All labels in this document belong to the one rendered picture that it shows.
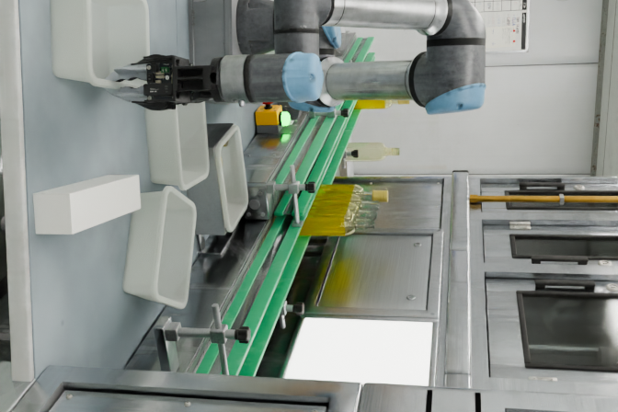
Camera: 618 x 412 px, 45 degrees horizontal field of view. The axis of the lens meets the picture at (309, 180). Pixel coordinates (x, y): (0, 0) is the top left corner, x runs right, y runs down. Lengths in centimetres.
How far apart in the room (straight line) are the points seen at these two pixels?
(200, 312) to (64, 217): 52
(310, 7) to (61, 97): 43
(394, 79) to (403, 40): 630
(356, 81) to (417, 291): 60
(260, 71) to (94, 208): 34
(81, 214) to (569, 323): 122
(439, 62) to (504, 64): 645
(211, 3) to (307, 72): 69
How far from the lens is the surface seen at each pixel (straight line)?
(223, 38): 176
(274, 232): 191
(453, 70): 147
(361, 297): 193
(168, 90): 118
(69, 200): 115
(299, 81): 113
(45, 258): 122
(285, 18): 124
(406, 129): 814
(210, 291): 166
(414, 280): 199
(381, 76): 160
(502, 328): 189
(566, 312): 198
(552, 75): 800
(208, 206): 174
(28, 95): 118
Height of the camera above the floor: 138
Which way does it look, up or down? 12 degrees down
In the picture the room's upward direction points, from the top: 90 degrees clockwise
